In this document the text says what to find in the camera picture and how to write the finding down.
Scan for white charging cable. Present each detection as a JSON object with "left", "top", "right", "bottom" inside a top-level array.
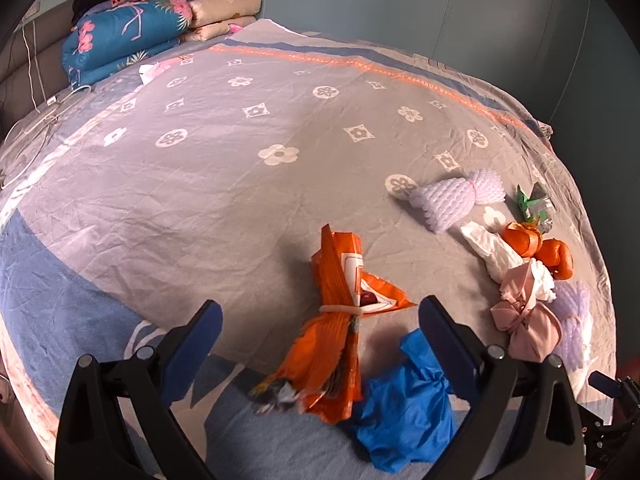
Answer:
[{"left": 0, "top": 20, "right": 93, "bottom": 186}]

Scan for green silver wrapper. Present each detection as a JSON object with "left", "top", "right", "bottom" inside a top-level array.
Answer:
[{"left": 516, "top": 181, "right": 556, "bottom": 233}]

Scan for grey floral printed bedsheet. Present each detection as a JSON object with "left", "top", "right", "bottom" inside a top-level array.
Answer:
[{"left": 0, "top": 17, "right": 618, "bottom": 480}]

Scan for white foam fruit net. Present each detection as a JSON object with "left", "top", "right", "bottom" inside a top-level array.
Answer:
[
  {"left": 409, "top": 169, "right": 501, "bottom": 233},
  {"left": 550, "top": 280, "right": 593, "bottom": 361}
]

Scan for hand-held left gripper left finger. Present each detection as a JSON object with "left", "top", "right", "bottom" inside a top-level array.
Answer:
[{"left": 54, "top": 300, "right": 223, "bottom": 480}]

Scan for beige pillows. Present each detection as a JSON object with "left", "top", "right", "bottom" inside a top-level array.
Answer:
[{"left": 180, "top": 0, "right": 262, "bottom": 43}]

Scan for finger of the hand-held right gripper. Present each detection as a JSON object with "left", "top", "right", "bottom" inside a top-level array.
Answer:
[
  {"left": 580, "top": 405, "right": 640, "bottom": 466},
  {"left": 588, "top": 370, "right": 640, "bottom": 406}
]

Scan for orange snack bag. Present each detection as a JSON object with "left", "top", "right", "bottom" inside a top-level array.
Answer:
[{"left": 250, "top": 224, "right": 418, "bottom": 416}]

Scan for blue floral folded quilt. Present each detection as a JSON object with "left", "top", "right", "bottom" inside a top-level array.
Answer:
[{"left": 61, "top": 0, "right": 193, "bottom": 88}]

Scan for pink cloth bundle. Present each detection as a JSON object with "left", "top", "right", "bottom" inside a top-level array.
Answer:
[{"left": 490, "top": 260, "right": 563, "bottom": 361}]

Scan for white tissue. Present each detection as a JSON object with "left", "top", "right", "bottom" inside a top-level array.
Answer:
[{"left": 460, "top": 222, "right": 557, "bottom": 303}]

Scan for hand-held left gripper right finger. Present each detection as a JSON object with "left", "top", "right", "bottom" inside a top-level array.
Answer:
[{"left": 417, "top": 295, "right": 586, "bottom": 480}]

